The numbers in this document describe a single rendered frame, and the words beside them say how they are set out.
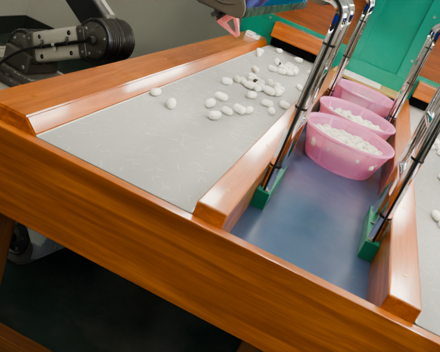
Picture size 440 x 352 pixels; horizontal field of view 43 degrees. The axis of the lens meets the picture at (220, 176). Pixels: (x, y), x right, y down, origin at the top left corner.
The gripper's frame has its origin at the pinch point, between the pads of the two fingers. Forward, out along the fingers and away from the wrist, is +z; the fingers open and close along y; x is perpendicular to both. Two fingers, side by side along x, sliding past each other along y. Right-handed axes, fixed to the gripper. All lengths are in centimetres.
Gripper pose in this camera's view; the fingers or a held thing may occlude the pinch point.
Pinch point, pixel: (236, 33)
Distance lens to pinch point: 182.9
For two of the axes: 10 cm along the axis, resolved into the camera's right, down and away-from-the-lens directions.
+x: -8.3, 3.8, 4.1
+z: 4.7, 8.8, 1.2
